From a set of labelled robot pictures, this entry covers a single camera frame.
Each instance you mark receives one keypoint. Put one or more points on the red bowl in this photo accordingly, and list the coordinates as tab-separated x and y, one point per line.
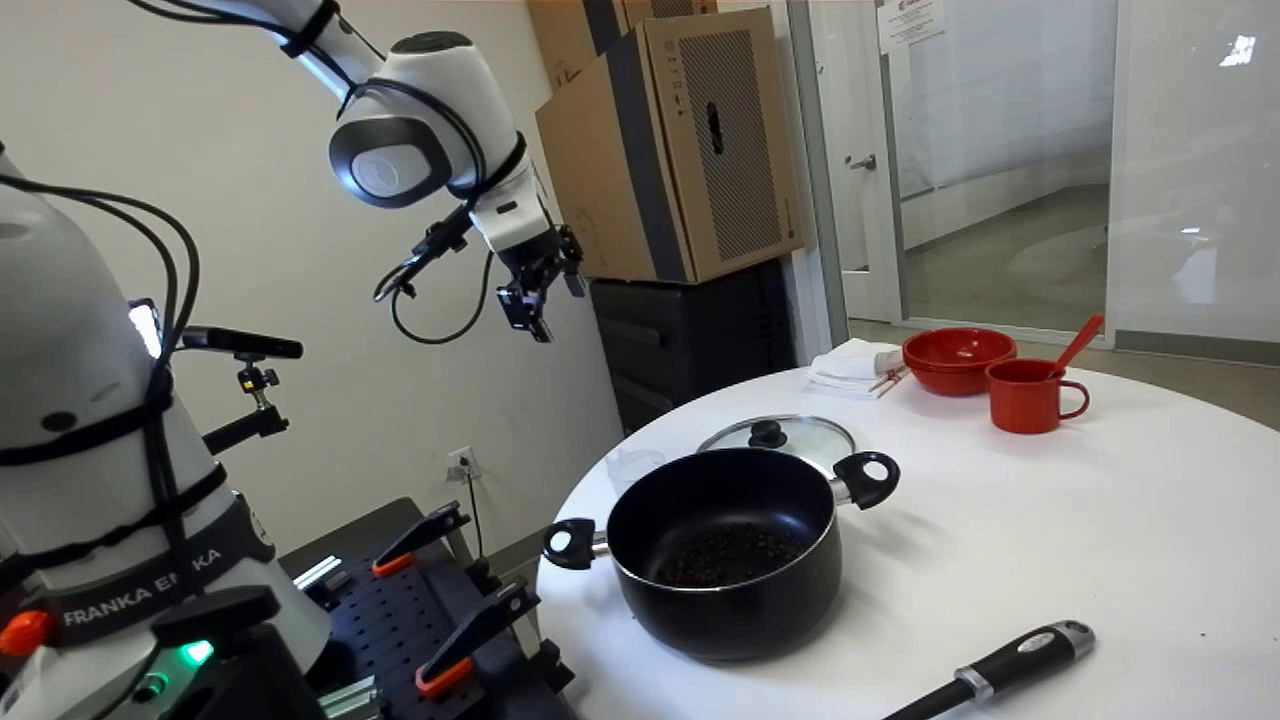
953	361

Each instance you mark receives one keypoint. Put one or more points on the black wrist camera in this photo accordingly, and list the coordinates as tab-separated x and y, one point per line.
433	246

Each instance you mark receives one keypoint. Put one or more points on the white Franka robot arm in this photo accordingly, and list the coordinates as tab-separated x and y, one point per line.
83	532

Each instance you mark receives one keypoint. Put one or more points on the large cardboard box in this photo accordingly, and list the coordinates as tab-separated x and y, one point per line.
705	144

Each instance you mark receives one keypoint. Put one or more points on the white wall outlet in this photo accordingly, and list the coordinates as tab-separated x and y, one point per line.
461	464

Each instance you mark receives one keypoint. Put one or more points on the glass pot lid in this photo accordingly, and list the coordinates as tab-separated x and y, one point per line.
801	432

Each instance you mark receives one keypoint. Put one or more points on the black cabinet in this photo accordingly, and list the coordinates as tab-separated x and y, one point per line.
694	341

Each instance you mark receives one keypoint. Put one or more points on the white paper notice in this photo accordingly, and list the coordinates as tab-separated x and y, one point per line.
912	19

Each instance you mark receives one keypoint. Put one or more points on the small cardboard box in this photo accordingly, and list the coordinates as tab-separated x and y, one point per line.
572	35

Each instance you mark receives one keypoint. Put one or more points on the black camera stand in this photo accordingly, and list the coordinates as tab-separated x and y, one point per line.
254	427

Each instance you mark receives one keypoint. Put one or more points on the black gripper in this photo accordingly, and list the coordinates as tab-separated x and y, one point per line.
540	266

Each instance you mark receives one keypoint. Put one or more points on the bright LED light panel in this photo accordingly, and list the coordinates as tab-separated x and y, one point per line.
141	328

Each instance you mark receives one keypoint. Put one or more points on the black clamp orange tip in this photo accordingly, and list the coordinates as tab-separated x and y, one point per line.
418	537
465	646

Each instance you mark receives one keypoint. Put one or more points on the wooden chopsticks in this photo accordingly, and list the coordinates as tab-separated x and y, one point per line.
891	387

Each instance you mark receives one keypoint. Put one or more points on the white folded cloth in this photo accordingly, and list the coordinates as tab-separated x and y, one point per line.
846	361

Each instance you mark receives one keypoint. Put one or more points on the black perforated mounting board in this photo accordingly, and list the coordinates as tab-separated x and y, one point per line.
384	621

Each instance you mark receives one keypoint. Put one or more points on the red mug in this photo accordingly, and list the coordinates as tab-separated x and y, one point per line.
1024	403

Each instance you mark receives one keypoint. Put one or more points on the black bar camera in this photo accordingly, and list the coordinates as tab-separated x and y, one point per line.
241	341

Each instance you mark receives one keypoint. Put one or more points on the red spoon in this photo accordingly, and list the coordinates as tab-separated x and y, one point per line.
1078	347

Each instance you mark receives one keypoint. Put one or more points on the black cooking pot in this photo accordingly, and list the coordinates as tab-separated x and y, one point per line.
726	562

